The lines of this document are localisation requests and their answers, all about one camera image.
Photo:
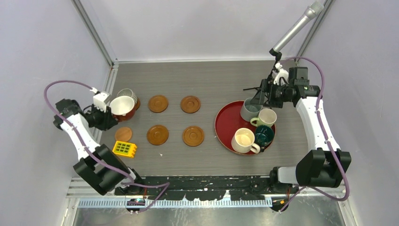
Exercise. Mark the dark teal cup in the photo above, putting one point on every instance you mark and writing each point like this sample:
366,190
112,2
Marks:
264,135

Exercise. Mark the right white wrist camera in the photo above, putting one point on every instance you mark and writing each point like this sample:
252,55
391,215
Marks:
281,75

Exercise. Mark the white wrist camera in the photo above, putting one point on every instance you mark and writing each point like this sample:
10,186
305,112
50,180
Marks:
281,75
100,99

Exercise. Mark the white cup red outside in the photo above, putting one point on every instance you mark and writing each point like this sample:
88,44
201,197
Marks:
123,108

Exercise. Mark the grey striped ribbed cup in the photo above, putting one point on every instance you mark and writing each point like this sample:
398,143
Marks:
128,93

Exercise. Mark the light green cup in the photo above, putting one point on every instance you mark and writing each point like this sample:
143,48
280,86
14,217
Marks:
266,117

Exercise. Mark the silver microphone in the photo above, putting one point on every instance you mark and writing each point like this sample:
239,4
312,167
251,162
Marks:
311,12

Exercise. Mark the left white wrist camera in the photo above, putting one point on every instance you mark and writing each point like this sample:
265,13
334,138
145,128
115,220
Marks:
100,99

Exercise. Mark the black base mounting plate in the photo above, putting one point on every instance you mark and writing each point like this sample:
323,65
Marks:
208,188

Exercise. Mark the red round tray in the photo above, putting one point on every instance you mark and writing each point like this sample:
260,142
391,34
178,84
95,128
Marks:
228,121

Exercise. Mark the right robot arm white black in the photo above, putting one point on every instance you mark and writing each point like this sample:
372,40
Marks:
325,164

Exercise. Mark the yellow toy block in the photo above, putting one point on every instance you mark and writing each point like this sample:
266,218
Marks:
124,149

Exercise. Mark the small dark wooden coaster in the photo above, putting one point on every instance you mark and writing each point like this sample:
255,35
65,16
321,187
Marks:
138,103

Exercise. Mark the grey blue cup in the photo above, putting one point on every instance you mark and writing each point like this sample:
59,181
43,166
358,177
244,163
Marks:
249,110

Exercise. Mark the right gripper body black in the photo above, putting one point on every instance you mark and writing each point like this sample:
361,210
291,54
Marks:
279,95

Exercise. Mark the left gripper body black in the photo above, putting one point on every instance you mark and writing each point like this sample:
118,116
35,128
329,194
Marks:
98,119

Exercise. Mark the large cream mug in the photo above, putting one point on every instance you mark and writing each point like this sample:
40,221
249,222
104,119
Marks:
243,141

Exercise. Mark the brown ringed wooden coaster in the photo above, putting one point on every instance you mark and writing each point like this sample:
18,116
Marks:
157,135
190,104
193,136
158,103

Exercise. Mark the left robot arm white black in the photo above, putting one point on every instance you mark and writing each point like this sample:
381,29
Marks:
97,164

